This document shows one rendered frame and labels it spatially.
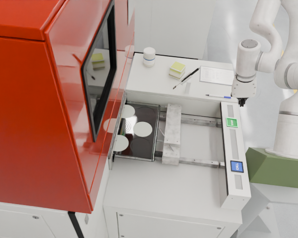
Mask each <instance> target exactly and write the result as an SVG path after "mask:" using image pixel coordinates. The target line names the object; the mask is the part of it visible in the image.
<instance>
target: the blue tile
mask: <svg viewBox="0 0 298 238"><path fill-rule="evenodd" d="M231 163H232V170H236V171H243V170H242V163H240V162H233V161H232V162H231Z"/></svg>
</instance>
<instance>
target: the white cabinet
mask: <svg viewBox="0 0 298 238"><path fill-rule="evenodd" d="M103 209H104V214H105V221H106V226H107V232H108V237H109V238H230V237H231V236H232V235H233V233H234V232H235V231H236V230H237V229H238V228H239V226H240V225H241V224H237V223H230V222H223V221H213V220H206V219H198V218H191V217H184V216H177V215H170V214H162V213H155V212H145V211H138V210H131V209H123V208H116V207H109V206H103Z"/></svg>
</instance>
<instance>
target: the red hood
mask: <svg viewBox="0 0 298 238"><path fill-rule="evenodd" d="M134 28H135V0H0V202H4V203H10V204H20V205H28V206H35V207H42V208H49V209H56V210H63V211H70V212H78V213H88V214H91V213H92V211H93V210H94V207H95V203H96V198H97V194H98V191H99V187H100V183H101V179H102V175H103V172H104V168H105V163H106V159H107V156H108V152H109V148H110V144H111V140H112V137H113V133H114V128H115V124H116V120H117V116H118V112H119V109H120V105H121V101H122V97H123V92H124V89H125V85H126V81H127V77H128V74H129V70H130V66H131V61H132V57H133V54H134Z"/></svg>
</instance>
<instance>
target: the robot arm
mask: <svg viewBox="0 0 298 238"><path fill-rule="evenodd" d="M280 5H282V6H283V7H284V9H285V10H286V12H287V14H288V16H289V38H288V43H287V46H286V49H285V51H284V53H283V55H282V57H281V54H282V49H283V44H282V39H281V36H280V34H279V33H278V31H277V30H276V28H275V27H274V26H273V22H274V20H275V18H276V15H277V13H278V10H279V8H280ZM249 28H250V30H251V31H252V32H254V33H256V34H258V35H260V36H262V37H264V38H265V39H266V40H268V41H269V43H270V44H271V49H270V51H269V52H263V51H261V50H260V49H261V44H260V42H259V41H257V40H255V39H244V40H242V41H240V42H239V44H238V49H237V62H236V73H235V74H234V79H233V83H232V88H231V91H232V92H231V94H230V96H231V97H234V98H237V99H238V104H240V107H243V106H244V104H245V101H246V100H247V99H248V98H249V97H254V96H255V94H256V84H257V81H256V72H257V71H260V72H264V73H272V72H274V71H275V72H274V82H275V84H276V85H277V86H278V87H279V88H282V89H289V90H297V92H296V93H295V94H293V95H292V96H291V97H289V98H287V99H285V100H283V101H282V102H281V104H280V108H279V115H278V121H277V128H276V135H275V141H274V148H273V149H265V152H267V153H270V154H273V155H277V156H281V157H287V158H292V159H298V0H258V2H257V4H256V7H255V9H254V13H253V15H252V18H251V21H250V24H249ZM280 58H281V59H280Z"/></svg>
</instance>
